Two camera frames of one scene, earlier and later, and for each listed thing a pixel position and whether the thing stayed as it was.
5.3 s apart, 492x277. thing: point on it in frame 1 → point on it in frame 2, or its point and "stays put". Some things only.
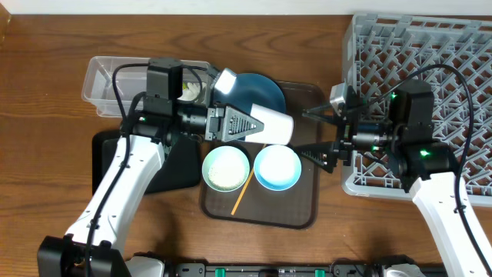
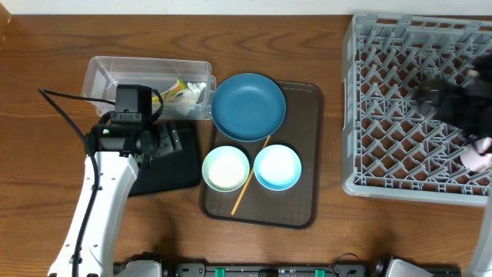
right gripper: x=332 y=152 → x=447 y=95
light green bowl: x=225 y=168 stays put
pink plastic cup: x=277 y=129 → x=471 y=158
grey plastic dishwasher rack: x=454 y=52 stays put
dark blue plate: x=252 y=88 stays put
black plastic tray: x=181 y=166 stays put
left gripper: x=218 y=121 → x=169 y=138
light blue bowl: x=277 y=168 stays put
